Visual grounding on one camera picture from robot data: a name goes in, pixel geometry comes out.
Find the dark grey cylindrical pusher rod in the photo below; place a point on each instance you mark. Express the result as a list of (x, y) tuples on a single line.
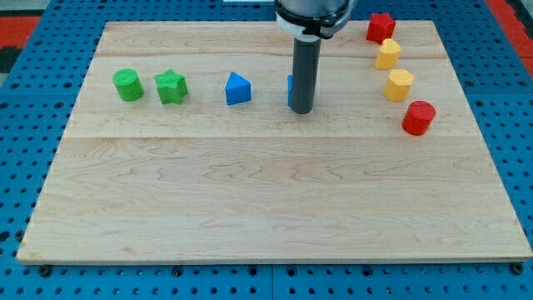
[(304, 71)]

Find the blue cube block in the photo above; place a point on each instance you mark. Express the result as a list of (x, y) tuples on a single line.
[(289, 81)]

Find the yellow hexagon block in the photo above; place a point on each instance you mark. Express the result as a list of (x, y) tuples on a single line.
[(398, 84)]

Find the blue triangle block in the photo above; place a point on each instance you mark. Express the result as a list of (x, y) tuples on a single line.
[(238, 89)]

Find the red star block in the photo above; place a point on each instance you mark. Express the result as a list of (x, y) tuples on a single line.
[(381, 26)]

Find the yellow heart block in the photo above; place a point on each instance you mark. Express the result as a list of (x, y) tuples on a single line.
[(388, 56)]

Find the red cylinder block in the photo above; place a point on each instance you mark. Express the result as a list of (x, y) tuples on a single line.
[(418, 118)]

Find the green star block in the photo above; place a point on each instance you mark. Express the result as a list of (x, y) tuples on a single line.
[(171, 87)]

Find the wooden board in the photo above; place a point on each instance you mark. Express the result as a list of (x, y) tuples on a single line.
[(142, 183)]

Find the green cylinder block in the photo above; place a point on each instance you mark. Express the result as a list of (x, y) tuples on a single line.
[(127, 84)]

